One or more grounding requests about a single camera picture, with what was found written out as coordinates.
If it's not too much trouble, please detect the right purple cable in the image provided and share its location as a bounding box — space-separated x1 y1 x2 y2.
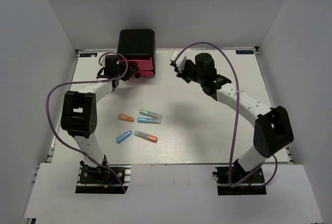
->
175 41 279 188

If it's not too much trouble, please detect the right blue table sticker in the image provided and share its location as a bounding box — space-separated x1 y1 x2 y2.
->
236 50 254 55

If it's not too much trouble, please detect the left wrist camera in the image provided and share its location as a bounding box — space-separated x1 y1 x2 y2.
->
99 56 106 66

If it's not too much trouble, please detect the purple cable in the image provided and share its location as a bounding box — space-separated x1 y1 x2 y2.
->
175 41 279 188
46 52 129 192

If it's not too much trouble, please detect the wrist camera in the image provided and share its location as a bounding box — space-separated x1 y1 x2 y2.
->
99 56 106 66
170 51 188 74

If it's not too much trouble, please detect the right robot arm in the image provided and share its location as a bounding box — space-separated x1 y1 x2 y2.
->
171 52 294 182

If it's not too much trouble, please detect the pink drawer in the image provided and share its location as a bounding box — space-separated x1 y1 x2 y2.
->
134 71 155 78
125 55 154 71

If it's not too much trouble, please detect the blue table sticker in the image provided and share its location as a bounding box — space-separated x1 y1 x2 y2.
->
236 50 254 55
79 52 98 58

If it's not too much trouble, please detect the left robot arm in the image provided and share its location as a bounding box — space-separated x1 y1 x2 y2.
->
61 53 139 182

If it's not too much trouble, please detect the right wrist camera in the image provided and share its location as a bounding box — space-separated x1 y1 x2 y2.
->
170 51 188 74

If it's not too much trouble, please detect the blue highlighter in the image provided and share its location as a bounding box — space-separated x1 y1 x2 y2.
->
137 117 161 124

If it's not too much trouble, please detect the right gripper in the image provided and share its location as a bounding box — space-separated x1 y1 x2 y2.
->
175 60 205 85

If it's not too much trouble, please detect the green highlighter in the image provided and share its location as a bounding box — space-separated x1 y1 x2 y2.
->
140 109 162 119

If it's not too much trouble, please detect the black drawer cabinet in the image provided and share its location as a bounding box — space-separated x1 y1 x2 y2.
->
117 29 156 73

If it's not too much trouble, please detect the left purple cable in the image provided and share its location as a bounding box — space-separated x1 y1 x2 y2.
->
46 52 129 192

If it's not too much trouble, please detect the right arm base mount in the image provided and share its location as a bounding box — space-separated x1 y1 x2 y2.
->
211 165 267 197

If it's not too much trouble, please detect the left blue table sticker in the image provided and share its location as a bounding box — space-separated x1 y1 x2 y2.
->
79 52 98 58

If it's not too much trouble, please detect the orange white highlighter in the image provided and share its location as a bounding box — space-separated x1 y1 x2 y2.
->
134 130 158 143

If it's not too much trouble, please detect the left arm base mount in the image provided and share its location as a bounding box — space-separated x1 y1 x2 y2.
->
75 165 131 194

